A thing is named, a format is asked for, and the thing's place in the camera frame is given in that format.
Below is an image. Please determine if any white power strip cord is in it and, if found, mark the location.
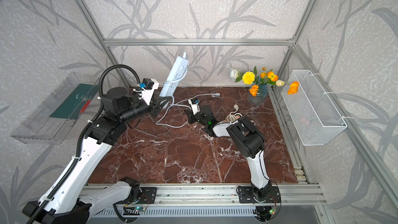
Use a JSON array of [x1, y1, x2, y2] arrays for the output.
[[224, 104, 244, 123]]

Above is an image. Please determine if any blue-white power strip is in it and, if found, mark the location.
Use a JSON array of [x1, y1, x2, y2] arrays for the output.
[[160, 53, 189, 96]]

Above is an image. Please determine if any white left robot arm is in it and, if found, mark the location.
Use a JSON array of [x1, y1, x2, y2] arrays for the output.
[[23, 64, 172, 224]]

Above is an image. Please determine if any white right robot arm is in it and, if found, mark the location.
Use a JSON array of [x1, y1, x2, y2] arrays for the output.
[[184, 105, 272, 203]]

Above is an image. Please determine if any red pen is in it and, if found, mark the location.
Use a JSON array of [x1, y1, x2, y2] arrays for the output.
[[79, 100, 91, 114]]

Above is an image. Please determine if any blue glass vase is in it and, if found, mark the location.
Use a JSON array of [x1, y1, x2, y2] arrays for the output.
[[247, 85, 267, 106]]

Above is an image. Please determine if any yellow orange flower bouquet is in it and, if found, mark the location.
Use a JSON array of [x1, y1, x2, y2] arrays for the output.
[[230, 66, 286, 88]]

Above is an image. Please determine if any green booklet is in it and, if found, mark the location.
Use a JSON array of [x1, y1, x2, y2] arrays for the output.
[[50, 84, 98, 120]]

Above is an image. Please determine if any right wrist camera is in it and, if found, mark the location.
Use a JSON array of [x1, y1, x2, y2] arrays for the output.
[[188, 97, 200, 115]]

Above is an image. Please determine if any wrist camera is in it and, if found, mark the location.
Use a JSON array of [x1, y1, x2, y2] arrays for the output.
[[188, 97, 200, 115], [135, 78, 159, 105]]

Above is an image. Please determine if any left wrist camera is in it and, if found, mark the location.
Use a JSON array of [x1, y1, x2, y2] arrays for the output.
[[135, 78, 159, 105]]

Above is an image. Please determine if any clear plastic wall bin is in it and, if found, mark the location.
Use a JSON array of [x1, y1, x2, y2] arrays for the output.
[[10, 73, 99, 145]]

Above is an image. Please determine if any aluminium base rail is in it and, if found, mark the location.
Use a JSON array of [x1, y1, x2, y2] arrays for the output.
[[141, 184, 327, 207]]

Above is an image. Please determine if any white wire mesh basket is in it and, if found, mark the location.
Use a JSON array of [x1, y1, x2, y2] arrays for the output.
[[281, 69, 347, 146]]

